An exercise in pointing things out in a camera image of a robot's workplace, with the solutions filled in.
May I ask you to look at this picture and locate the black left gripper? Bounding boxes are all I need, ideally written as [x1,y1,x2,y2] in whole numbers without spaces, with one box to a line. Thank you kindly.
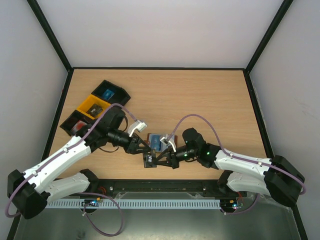
[108,129,152,156]

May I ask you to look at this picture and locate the brown leather card holder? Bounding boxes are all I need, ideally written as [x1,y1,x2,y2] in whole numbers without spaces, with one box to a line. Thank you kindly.
[146,133,178,153]

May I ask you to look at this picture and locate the black credit card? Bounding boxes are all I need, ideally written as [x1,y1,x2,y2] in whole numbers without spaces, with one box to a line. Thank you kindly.
[87,104,103,118]
[143,152,157,168]

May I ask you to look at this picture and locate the red credit card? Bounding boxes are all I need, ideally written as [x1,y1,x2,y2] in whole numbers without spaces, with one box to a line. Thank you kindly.
[70,120,87,135]

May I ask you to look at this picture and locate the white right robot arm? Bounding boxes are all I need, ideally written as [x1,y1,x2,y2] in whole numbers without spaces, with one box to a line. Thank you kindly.
[146,128,305,208]

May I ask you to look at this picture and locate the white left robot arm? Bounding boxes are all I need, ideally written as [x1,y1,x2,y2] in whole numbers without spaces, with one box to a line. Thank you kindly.
[5,103,150,219]

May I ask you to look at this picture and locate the blue card in holder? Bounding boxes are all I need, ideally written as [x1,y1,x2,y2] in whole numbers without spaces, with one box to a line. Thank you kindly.
[149,134,162,152]

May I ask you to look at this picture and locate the blue card in bin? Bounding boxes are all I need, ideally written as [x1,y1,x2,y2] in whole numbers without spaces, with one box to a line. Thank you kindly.
[101,89,115,101]

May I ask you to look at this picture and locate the black storage bin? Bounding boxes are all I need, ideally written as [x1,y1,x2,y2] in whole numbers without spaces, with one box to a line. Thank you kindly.
[91,80,131,106]
[59,110,92,136]

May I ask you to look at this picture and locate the yellow storage bin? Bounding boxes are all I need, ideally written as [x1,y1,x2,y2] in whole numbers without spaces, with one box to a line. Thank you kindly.
[76,94,111,120]

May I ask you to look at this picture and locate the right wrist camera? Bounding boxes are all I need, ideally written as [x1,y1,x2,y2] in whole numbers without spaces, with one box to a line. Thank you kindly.
[160,134,177,152]

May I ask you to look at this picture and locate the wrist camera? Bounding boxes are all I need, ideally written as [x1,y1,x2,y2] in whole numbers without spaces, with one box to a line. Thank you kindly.
[160,134,177,152]
[127,120,148,137]

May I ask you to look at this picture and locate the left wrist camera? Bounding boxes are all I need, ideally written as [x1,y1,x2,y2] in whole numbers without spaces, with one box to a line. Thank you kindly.
[127,120,148,137]

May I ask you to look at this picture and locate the black enclosure frame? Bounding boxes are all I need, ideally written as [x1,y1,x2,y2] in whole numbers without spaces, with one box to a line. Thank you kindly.
[6,0,308,240]

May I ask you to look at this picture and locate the white slotted cable duct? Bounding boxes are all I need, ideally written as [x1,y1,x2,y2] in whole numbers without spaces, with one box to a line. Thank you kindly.
[46,198,221,210]

